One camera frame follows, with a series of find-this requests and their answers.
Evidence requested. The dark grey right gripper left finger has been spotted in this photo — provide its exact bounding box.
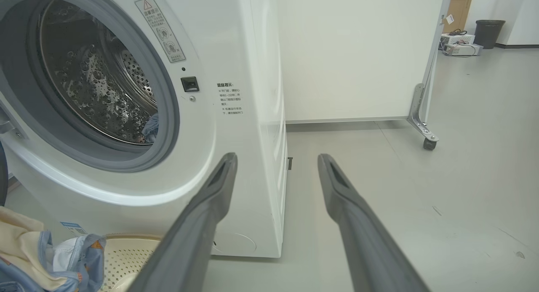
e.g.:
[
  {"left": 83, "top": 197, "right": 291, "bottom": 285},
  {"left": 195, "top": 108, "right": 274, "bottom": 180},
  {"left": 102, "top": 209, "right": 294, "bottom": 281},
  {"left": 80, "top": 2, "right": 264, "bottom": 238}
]
[{"left": 128, "top": 152, "right": 238, "bottom": 292}]

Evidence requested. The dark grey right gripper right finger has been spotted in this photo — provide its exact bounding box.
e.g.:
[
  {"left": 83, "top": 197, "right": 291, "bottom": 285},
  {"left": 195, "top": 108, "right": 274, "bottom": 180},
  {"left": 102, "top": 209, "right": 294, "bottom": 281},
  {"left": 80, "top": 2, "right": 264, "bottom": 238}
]
[{"left": 318, "top": 153, "right": 430, "bottom": 292}]

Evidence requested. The cream garment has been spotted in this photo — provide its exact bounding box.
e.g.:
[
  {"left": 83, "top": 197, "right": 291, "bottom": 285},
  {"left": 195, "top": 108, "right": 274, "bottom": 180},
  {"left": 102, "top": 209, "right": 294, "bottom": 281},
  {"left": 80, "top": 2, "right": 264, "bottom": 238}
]
[{"left": 0, "top": 206, "right": 70, "bottom": 291}]

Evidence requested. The black glass washing machine door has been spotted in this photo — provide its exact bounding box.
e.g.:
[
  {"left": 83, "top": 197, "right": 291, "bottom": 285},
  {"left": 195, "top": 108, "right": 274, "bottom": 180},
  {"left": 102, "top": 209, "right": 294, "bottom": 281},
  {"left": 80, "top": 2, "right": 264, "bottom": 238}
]
[{"left": 0, "top": 143, "right": 9, "bottom": 206}]

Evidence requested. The cream perforated laundry basket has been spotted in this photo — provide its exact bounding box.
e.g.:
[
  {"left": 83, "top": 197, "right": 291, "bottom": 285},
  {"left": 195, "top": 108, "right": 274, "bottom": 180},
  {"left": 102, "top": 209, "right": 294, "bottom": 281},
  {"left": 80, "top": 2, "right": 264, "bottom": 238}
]
[{"left": 99, "top": 234, "right": 163, "bottom": 292}]

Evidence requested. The black door latch socket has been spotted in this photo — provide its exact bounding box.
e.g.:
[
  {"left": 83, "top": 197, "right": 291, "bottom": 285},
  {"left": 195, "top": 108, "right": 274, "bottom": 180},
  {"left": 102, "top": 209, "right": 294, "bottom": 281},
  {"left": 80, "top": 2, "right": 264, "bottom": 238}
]
[{"left": 181, "top": 76, "right": 200, "bottom": 93}]

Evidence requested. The white washing machine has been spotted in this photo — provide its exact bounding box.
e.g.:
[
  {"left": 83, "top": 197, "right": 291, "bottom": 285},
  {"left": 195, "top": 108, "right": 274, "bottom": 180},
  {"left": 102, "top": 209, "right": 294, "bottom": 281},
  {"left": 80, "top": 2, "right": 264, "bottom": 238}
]
[{"left": 0, "top": 0, "right": 289, "bottom": 259}]

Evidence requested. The grey metal door hinge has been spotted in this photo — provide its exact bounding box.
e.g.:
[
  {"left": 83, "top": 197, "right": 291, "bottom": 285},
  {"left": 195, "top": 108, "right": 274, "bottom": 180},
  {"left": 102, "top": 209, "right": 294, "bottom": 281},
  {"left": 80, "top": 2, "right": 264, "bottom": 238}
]
[{"left": 0, "top": 107, "right": 24, "bottom": 139}]

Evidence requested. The round filter cover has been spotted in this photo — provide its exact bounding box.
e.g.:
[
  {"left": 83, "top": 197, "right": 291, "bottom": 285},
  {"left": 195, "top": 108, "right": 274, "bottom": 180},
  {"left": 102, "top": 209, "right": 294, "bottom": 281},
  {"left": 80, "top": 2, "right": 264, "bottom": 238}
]
[{"left": 213, "top": 231, "right": 256, "bottom": 255}]

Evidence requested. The blue energy label sticker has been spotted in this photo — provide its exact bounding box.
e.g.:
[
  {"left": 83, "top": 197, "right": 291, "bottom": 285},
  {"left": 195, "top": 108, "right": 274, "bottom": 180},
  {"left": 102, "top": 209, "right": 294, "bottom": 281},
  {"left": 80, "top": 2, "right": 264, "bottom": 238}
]
[{"left": 60, "top": 221, "right": 88, "bottom": 236}]

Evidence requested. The printed text notice label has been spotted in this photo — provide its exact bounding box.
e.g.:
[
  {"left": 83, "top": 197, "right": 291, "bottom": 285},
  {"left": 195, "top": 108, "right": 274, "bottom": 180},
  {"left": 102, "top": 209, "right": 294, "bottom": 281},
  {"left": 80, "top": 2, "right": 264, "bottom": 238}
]
[{"left": 216, "top": 82, "right": 245, "bottom": 116}]

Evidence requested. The grey metal caster leg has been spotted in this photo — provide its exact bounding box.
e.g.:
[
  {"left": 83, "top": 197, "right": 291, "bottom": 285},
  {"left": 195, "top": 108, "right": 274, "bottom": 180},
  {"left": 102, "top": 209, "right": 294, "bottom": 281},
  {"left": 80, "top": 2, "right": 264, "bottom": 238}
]
[{"left": 407, "top": 0, "right": 453, "bottom": 151}]

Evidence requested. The white partition board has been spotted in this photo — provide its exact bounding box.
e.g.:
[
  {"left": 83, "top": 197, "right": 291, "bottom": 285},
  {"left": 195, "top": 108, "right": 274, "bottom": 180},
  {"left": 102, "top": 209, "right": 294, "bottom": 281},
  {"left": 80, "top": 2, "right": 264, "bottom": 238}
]
[{"left": 276, "top": 0, "right": 447, "bottom": 124}]

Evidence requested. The grey warning sticker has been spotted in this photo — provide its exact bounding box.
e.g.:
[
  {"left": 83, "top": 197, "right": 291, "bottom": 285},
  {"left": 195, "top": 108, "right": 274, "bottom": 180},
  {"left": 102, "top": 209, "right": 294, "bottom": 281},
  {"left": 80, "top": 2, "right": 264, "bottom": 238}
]
[{"left": 135, "top": 0, "right": 186, "bottom": 64}]

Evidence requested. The white device box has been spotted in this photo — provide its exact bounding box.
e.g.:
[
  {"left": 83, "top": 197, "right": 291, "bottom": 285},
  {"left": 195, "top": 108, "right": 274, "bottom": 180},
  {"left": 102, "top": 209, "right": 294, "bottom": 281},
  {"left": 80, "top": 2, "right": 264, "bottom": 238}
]
[{"left": 442, "top": 43, "right": 484, "bottom": 57}]

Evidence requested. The black trash bin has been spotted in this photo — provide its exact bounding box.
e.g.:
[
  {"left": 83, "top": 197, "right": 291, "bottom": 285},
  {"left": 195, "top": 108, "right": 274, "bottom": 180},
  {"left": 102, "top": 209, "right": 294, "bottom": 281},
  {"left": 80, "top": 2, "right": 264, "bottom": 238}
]
[{"left": 475, "top": 19, "right": 506, "bottom": 49}]

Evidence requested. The brown cardboard box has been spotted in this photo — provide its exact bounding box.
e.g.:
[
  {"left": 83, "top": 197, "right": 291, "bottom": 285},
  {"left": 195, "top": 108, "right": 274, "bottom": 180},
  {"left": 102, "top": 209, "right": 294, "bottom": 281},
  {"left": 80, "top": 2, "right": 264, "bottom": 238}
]
[{"left": 442, "top": 0, "right": 474, "bottom": 34}]

